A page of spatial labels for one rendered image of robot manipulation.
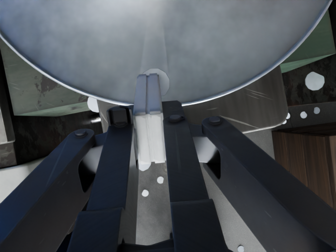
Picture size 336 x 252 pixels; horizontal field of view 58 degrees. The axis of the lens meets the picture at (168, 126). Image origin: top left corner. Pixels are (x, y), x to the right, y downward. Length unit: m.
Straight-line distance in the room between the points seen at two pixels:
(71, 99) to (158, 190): 0.70
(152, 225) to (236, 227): 0.28
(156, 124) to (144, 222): 0.92
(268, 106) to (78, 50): 0.15
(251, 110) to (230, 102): 0.02
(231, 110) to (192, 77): 0.04
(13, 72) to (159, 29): 0.22
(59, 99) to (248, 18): 0.24
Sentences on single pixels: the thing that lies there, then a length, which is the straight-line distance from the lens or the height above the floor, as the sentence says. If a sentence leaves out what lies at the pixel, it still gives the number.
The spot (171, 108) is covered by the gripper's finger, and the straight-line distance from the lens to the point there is 0.17.
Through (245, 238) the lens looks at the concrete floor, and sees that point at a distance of 1.12.
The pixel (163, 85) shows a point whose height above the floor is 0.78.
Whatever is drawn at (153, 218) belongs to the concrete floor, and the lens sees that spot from 1.06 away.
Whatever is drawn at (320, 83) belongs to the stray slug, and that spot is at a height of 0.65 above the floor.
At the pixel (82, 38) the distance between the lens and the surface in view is 0.24.
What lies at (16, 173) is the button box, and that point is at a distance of 0.42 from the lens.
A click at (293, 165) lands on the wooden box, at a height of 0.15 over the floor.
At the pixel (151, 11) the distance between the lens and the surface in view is 0.24.
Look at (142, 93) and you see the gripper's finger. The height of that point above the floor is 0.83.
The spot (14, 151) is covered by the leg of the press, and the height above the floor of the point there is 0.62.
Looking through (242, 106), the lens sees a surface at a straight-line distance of 0.23.
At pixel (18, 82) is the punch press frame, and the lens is 0.40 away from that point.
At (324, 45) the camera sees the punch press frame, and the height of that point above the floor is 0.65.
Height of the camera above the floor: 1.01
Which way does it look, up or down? 88 degrees down
